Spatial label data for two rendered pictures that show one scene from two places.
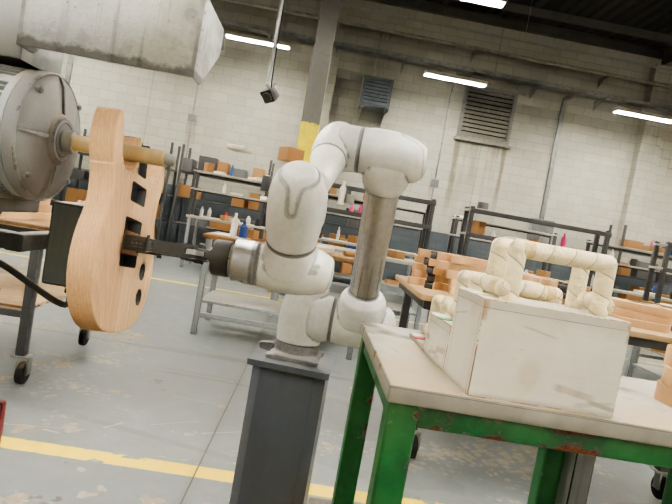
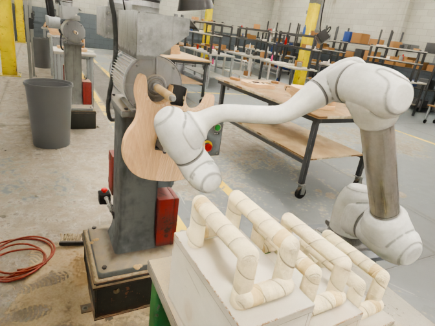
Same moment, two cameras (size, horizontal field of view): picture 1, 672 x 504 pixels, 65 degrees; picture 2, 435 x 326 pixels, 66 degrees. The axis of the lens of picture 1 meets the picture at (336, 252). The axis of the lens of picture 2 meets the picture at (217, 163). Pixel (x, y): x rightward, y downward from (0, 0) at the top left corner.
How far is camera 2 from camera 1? 1.14 m
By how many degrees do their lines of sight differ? 64
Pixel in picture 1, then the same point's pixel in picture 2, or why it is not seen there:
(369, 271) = (371, 193)
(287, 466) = not seen: hidden behind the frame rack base
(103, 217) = (133, 127)
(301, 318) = (338, 213)
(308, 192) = (157, 127)
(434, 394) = (155, 281)
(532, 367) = (189, 306)
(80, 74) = not seen: outside the picture
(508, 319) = (181, 257)
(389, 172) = (356, 107)
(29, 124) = (131, 81)
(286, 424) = not seen: hidden behind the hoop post
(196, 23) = (136, 28)
